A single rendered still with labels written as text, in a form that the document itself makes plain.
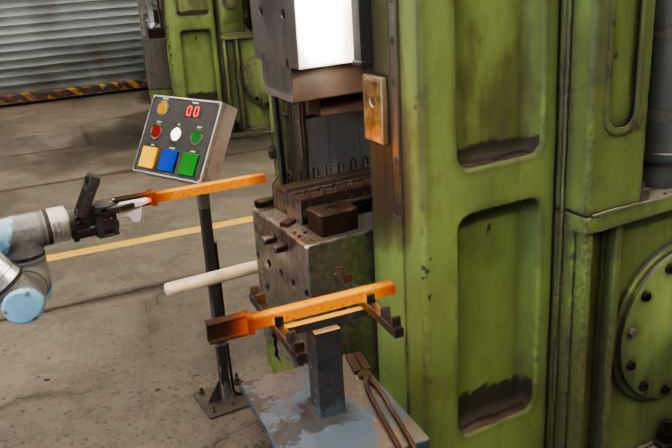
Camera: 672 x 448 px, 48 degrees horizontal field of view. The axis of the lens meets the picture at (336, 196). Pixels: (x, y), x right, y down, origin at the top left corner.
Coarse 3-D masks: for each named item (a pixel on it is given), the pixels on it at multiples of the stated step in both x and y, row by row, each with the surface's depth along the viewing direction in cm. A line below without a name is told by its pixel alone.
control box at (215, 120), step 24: (168, 96) 264; (168, 120) 261; (192, 120) 254; (216, 120) 248; (144, 144) 265; (168, 144) 258; (192, 144) 252; (216, 144) 249; (144, 168) 262; (216, 168) 251
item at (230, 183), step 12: (216, 180) 210; (228, 180) 210; (240, 180) 210; (252, 180) 212; (264, 180) 214; (144, 192) 201; (156, 192) 202; (168, 192) 201; (180, 192) 203; (192, 192) 204; (204, 192) 206; (144, 204) 199; (156, 204) 200
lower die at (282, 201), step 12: (360, 168) 245; (312, 180) 232; (324, 180) 228; (276, 192) 229; (300, 192) 219; (312, 192) 220; (336, 192) 220; (348, 192) 222; (360, 192) 224; (276, 204) 231; (288, 204) 223; (300, 204) 215; (312, 204) 217; (300, 216) 217
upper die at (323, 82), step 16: (272, 64) 213; (272, 80) 215; (288, 80) 205; (304, 80) 205; (320, 80) 208; (336, 80) 210; (352, 80) 213; (288, 96) 207; (304, 96) 207; (320, 96) 209
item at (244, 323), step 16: (352, 288) 167; (368, 288) 166; (384, 288) 166; (288, 304) 161; (304, 304) 161; (320, 304) 161; (336, 304) 162; (352, 304) 164; (208, 320) 154; (224, 320) 154; (240, 320) 155; (256, 320) 156; (272, 320) 157; (288, 320) 159; (208, 336) 153; (224, 336) 155; (240, 336) 155
